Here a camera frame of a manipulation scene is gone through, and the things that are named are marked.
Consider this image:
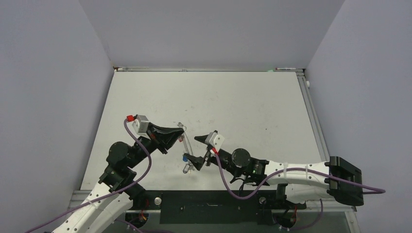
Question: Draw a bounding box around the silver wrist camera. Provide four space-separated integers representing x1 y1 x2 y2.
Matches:
132 115 150 134
205 132 225 152

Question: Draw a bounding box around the grey key tag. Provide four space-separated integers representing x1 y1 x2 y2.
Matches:
183 164 193 174

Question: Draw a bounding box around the aluminium frame rail right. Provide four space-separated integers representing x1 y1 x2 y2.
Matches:
296 69 329 161

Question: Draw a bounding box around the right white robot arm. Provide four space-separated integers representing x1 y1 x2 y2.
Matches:
184 131 364 208

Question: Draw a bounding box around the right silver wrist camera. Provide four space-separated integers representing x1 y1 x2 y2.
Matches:
205 132 225 152

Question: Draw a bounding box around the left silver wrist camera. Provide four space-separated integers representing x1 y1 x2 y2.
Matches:
132 115 150 134

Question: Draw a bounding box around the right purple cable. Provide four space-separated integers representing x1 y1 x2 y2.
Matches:
210 148 386 200

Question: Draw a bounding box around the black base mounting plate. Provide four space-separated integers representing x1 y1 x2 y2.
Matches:
125 190 307 227

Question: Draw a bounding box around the aluminium frame rail back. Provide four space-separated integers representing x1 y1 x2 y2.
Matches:
114 67 305 73

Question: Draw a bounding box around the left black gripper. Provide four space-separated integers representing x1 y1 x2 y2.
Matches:
127 122 184 168

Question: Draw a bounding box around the aluminium frame rail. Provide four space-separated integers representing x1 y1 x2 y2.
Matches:
114 67 305 73
296 69 329 161

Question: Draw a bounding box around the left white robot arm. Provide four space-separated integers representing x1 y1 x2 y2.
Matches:
53 119 185 233

